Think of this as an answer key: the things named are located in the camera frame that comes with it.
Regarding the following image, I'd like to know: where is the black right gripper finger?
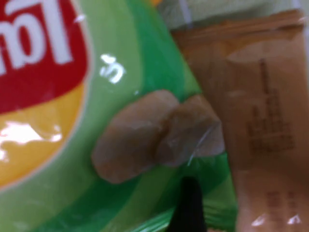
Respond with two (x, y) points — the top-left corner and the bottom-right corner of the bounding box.
(170, 176), (208, 232)

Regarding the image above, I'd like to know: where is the green checkered tablecloth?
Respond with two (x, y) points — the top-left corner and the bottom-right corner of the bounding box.
(156, 0), (309, 29)

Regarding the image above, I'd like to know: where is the green cucumber Lay's chips bag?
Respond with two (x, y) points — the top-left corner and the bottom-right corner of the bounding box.
(0, 0), (239, 232)

